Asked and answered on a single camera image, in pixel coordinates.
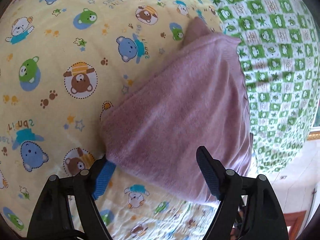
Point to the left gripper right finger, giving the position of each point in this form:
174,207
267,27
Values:
250,202

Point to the green checkered frog blanket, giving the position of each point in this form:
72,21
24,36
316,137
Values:
279,55

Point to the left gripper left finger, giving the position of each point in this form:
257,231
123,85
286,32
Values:
51,218

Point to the purple knitted garment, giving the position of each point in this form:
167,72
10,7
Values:
198,99

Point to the yellow bear print quilt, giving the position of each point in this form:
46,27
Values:
64,64

